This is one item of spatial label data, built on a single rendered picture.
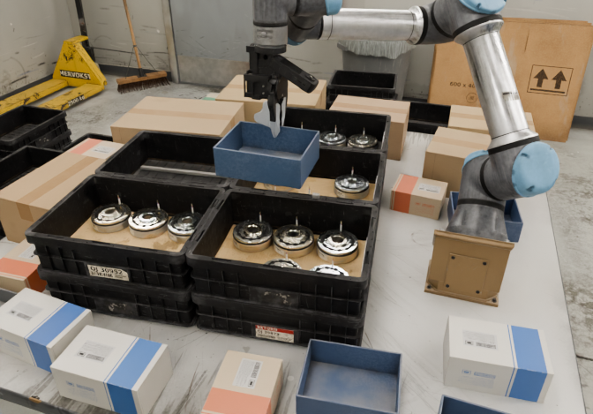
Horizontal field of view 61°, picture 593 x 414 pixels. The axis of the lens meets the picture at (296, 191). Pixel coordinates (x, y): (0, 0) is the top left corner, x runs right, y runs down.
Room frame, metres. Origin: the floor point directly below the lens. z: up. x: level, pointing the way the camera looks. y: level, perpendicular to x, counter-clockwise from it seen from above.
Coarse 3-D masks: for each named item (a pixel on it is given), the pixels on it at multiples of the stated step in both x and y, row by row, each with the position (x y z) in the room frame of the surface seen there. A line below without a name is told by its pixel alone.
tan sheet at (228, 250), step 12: (228, 240) 1.06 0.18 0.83; (360, 240) 1.06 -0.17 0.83; (228, 252) 1.01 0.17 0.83; (240, 252) 1.01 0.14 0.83; (252, 252) 1.01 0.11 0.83; (264, 252) 1.01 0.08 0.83; (276, 252) 1.01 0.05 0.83; (312, 252) 1.01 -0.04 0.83; (360, 252) 1.01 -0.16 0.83; (300, 264) 0.97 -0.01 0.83; (312, 264) 0.97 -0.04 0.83; (324, 264) 0.97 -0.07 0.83; (336, 264) 0.97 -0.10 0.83; (348, 264) 0.97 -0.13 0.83; (360, 264) 0.97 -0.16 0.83
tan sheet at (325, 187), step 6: (306, 180) 1.38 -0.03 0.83; (312, 180) 1.38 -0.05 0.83; (318, 180) 1.38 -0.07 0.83; (324, 180) 1.38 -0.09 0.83; (330, 180) 1.37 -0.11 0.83; (258, 186) 1.34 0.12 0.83; (264, 186) 1.34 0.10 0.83; (306, 186) 1.34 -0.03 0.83; (312, 186) 1.34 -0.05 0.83; (318, 186) 1.34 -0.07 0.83; (324, 186) 1.34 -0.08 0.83; (330, 186) 1.34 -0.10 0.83; (372, 186) 1.34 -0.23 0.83; (300, 192) 1.30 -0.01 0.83; (306, 192) 1.30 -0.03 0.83; (312, 192) 1.30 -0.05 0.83; (318, 192) 1.30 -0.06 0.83; (324, 192) 1.30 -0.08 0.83; (330, 192) 1.30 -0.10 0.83; (372, 192) 1.30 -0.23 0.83; (366, 198) 1.27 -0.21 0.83; (372, 198) 1.27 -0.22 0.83
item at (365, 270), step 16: (224, 192) 1.14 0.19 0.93; (240, 192) 1.14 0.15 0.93; (256, 192) 1.14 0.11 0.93; (368, 208) 1.07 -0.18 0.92; (208, 224) 0.99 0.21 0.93; (368, 240) 0.93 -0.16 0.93; (192, 256) 0.87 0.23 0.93; (208, 256) 0.87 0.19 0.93; (368, 256) 0.87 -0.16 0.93; (240, 272) 0.84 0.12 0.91; (256, 272) 0.84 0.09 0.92; (272, 272) 0.83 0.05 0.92; (288, 272) 0.82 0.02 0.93; (304, 272) 0.82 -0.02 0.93; (320, 272) 0.82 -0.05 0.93; (368, 272) 0.82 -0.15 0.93; (352, 288) 0.79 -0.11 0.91
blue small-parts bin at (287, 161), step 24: (216, 144) 1.01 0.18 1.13; (240, 144) 1.12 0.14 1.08; (264, 144) 1.11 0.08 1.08; (288, 144) 1.10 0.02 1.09; (312, 144) 1.02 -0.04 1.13; (216, 168) 0.99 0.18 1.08; (240, 168) 0.97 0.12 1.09; (264, 168) 0.96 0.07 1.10; (288, 168) 0.94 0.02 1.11; (312, 168) 1.02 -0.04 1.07
